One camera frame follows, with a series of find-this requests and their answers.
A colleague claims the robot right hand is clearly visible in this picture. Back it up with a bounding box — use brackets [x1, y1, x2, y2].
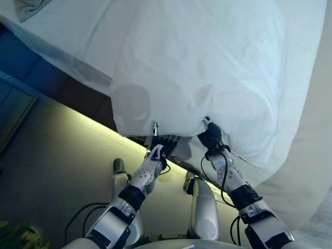
[197, 115, 230, 154]

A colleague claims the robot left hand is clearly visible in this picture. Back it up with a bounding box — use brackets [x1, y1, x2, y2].
[145, 120, 182, 160]

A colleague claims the white duvet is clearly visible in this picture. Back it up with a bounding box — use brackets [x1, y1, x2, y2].
[110, 0, 321, 189]

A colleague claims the beige bed cover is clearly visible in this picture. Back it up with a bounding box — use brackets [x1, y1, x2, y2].
[253, 0, 332, 231]

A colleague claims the white bed sheet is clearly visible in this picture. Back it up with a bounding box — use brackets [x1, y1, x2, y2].
[0, 0, 146, 98]

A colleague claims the robot right leg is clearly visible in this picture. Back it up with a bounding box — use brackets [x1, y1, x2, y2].
[183, 175, 221, 241]

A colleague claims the silver robot torso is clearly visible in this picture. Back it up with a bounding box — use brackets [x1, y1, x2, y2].
[61, 232, 286, 249]

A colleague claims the white textured fringed throw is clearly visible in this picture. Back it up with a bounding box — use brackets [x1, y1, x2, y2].
[290, 197, 332, 249]

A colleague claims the glass top nightstand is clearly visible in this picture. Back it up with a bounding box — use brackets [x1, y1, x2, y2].
[0, 70, 38, 156]

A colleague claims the green potted plant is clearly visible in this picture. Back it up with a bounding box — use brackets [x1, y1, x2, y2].
[0, 219, 50, 249]

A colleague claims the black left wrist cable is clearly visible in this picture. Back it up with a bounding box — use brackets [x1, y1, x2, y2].
[155, 155, 172, 178]

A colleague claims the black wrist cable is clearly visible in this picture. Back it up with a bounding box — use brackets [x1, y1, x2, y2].
[155, 155, 172, 178]
[201, 145, 236, 208]

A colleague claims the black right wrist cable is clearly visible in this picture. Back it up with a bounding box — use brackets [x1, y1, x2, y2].
[201, 145, 236, 208]

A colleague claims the brown upholstered bed frame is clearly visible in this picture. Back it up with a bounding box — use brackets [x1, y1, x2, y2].
[0, 22, 125, 138]

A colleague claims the black tether cable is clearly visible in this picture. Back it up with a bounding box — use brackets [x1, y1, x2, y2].
[64, 202, 111, 241]

